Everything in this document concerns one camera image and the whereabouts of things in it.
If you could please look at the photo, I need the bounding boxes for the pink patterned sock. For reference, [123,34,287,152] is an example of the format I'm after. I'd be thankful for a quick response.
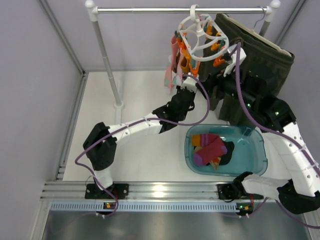
[164,35,179,93]
[173,53,184,86]

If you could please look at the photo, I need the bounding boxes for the white clip sock hanger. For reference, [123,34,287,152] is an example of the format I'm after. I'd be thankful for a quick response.
[174,4,230,77]

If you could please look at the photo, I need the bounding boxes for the maroon purple sock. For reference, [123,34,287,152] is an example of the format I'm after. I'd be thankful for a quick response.
[191,133,227,154]
[193,142,228,167]

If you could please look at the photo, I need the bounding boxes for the black sock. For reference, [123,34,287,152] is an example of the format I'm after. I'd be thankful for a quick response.
[219,141,235,166]

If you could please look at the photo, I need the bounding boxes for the brown argyle sock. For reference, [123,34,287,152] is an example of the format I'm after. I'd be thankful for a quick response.
[180,49,191,74]
[193,146,221,171]

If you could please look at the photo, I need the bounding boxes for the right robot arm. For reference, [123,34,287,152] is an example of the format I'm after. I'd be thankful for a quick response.
[203,73,320,215]

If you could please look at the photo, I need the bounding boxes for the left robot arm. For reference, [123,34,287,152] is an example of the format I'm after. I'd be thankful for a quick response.
[83,85,197,200]

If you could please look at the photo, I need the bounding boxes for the olive green shorts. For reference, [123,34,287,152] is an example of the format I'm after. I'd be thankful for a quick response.
[214,13,295,127]

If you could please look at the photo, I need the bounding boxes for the teal plastic basin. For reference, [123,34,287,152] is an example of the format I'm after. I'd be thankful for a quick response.
[184,124,268,177]

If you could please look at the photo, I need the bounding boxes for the white clothes rack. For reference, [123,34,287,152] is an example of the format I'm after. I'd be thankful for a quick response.
[85,0,281,124]

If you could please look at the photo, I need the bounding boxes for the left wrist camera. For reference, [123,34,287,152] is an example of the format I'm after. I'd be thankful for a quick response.
[180,74,198,93]

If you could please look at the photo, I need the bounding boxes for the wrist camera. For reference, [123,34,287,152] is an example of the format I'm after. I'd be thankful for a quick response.
[223,44,247,77]
[180,74,198,93]

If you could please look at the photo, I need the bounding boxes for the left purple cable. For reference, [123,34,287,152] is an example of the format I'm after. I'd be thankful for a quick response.
[74,74,211,218]

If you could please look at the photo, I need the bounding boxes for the purple cable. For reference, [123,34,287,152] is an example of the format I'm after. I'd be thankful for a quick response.
[74,74,211,218]
[226,41,320,230]

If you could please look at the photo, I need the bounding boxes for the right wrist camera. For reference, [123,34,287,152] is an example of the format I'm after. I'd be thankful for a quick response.
[223,44,247,77]

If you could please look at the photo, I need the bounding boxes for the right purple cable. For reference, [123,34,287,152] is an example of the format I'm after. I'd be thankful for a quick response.
[226,41,320,230]

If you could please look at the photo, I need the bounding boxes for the wire clothes hanger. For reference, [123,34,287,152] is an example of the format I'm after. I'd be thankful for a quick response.
[251,7,268,34]

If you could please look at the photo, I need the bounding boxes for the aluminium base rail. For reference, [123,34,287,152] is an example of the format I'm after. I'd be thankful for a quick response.
[40,181,264,213]

